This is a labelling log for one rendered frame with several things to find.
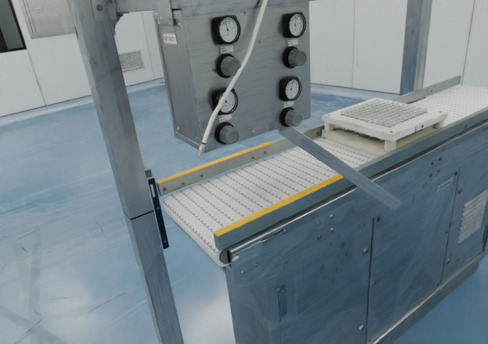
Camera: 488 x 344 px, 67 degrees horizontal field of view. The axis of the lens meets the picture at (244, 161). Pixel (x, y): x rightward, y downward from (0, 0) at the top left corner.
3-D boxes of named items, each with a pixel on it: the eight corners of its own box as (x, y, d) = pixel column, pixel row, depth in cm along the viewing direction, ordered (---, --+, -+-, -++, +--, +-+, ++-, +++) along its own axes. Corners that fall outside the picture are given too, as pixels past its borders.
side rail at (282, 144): (160, 196, 87) (158, 184, 86) (157, 194, 88) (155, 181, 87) (460, 83, 151) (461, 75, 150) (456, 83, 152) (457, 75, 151)
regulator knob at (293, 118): (290, 132, 59) (288, 107, 58) (279, 128, 61) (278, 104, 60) (305, 126, 61) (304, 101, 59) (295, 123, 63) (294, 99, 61)
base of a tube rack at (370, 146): (391, 160, 93) (391, 152, 92) (321, 137, 112) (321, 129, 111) (445, 135, 105) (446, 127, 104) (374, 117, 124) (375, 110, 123)
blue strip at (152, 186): (163, 250, 93) (148, 180, 85) (163, 248, 94) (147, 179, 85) (169, 247, 94) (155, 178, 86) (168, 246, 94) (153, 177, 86)
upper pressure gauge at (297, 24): (288, 39, 55) (287, 12, 54) (282, 39, 56) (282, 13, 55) (306, 35, 57) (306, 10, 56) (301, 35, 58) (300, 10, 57)
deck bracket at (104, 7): (102, 21, 66) (96, -7, 64) (95, 21, 70) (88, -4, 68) (118, 19, 67) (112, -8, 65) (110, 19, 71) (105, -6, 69)
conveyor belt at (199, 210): (216, 271, 69) (213, 249, 67) (163, 215, 89) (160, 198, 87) (532, 106, 135) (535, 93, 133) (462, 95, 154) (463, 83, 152)
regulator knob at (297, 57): (293, 71, 56) (292, 41, 54) (283, 70, 58) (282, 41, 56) (309, 67, 58) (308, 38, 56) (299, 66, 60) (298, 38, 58)
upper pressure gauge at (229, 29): (219, 46, 49) (216, 16, 48) (214, 46, 50) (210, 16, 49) (242, 42, 51) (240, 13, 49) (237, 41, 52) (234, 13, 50)
